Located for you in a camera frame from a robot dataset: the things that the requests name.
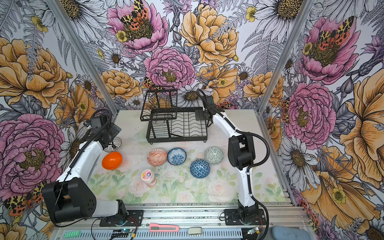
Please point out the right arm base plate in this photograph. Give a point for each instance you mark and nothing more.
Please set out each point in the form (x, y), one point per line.
(232, 218)

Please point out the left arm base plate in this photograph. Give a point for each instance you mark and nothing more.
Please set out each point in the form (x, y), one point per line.
(132, 218)

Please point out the pink lidded small jar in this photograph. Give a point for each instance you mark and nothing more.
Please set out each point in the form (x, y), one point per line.
(148, 177)

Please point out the black wire dish rack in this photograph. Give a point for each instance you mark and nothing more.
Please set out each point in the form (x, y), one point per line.
(169, 123)

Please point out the blue floral ceramic bowl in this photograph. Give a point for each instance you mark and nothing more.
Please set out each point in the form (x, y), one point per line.
(176, 156)

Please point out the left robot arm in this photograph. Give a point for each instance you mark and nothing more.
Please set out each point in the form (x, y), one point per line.
(69, 198)

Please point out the blue cloth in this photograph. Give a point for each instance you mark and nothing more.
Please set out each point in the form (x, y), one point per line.
(286, 233)

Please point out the green patterned ceramic bowl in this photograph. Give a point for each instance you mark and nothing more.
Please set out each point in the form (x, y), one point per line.
(213, 155)

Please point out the green led circuit board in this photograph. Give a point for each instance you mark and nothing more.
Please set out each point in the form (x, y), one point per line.
(72, 234)

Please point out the orange patterned ceramic bowl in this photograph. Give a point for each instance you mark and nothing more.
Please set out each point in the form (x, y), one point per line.
(157, 157)

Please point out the white perforated strainer bowl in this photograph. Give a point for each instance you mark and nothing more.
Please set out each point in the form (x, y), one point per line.
(114, 145)

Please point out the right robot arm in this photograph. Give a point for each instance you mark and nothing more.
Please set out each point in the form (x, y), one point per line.
(241, 154)

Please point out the dark blue patterned bowl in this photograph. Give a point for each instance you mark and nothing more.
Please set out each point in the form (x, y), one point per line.
(200, 169)

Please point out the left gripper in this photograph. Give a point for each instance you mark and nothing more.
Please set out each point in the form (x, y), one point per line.
(114, 129)

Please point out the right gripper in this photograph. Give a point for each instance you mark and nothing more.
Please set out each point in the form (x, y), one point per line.
(199, 114)

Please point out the pink utility knife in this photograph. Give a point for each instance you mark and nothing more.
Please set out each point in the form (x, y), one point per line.
(162, 228)

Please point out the orange plastic bowl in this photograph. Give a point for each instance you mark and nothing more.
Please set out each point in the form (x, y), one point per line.
(112, 161)

